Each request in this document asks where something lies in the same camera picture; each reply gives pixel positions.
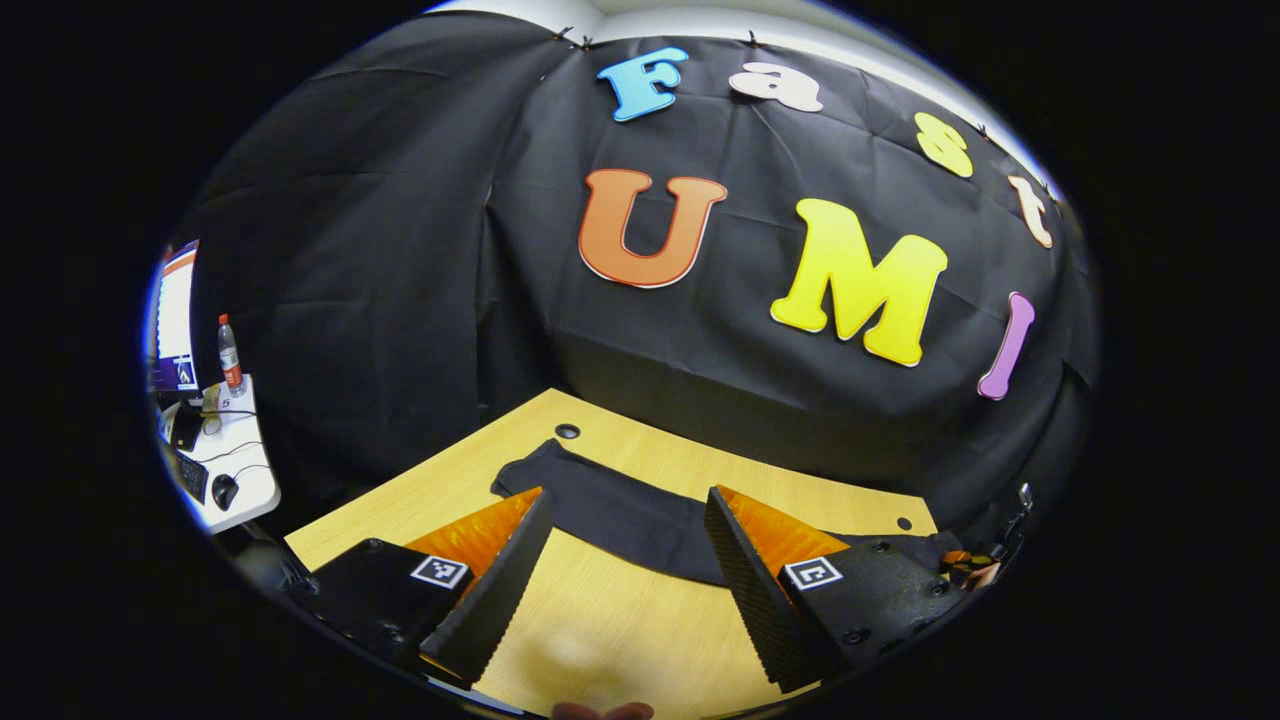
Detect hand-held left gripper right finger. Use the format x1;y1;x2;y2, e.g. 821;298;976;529
704;486;967;694

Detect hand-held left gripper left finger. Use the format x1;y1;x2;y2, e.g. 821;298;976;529
285;487;554;691

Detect black jeans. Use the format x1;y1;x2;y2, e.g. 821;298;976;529
490;438;966;587

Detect white side desk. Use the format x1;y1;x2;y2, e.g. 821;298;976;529
158;375;283;536

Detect black backdrop cloth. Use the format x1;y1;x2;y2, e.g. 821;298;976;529
175;10;1101;546

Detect black keyboard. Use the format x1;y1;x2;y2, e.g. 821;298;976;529
172;450;211;504

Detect red capped plastic bottle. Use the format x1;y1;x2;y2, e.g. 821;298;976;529
217;314;246;396

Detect computer monitor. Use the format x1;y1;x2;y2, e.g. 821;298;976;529
148;240;201;394

